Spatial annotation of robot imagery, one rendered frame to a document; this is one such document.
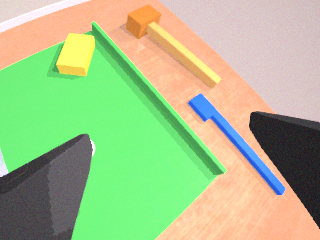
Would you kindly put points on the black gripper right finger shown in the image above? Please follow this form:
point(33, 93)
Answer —
point(293, 146)

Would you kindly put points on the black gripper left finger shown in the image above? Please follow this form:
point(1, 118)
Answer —
point(40, 200)

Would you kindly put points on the yellow rectangular block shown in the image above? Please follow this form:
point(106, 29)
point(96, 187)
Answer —
point(77, 51)

